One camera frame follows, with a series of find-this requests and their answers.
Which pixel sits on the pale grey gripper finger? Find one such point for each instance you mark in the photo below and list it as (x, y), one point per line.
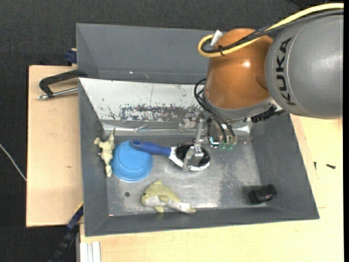
(198, 158)
(189, 160)

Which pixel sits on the grey metal bin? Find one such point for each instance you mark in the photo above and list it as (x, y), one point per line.
(169, 198)

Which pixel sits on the yellow-green and grey plush dolphin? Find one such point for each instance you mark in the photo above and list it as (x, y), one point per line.
(159, 195)

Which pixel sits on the blue plastic bowl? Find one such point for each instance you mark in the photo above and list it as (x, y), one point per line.
(131, 162)

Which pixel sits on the small black box-shaped object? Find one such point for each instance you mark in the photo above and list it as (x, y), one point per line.
(260, 194)

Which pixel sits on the pale cream toy dinosaur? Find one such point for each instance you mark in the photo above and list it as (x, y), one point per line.
(107, 150)

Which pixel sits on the small black screw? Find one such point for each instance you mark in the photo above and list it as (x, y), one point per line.
(331, 166)

